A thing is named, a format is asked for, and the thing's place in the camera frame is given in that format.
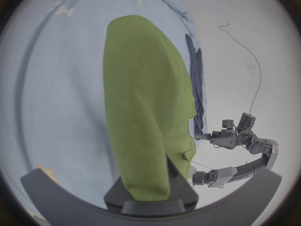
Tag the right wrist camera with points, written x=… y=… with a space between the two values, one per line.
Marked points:
x=227 y=123

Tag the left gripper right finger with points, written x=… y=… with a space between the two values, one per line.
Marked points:
x=182 y=187

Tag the green shorts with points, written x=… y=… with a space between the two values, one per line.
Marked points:
x=143 y=102

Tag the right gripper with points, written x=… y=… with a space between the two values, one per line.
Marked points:
x=225 y=139

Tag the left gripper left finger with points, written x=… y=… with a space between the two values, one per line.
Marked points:
x=115 y=195

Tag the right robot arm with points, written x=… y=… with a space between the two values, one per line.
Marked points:
x=254 y=167

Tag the pale blue quilt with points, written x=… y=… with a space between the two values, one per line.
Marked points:
x=175 y=7

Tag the bed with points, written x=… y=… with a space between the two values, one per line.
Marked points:
x=58 y=79

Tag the dark blue garment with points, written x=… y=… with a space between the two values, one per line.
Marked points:
x=197 y=83

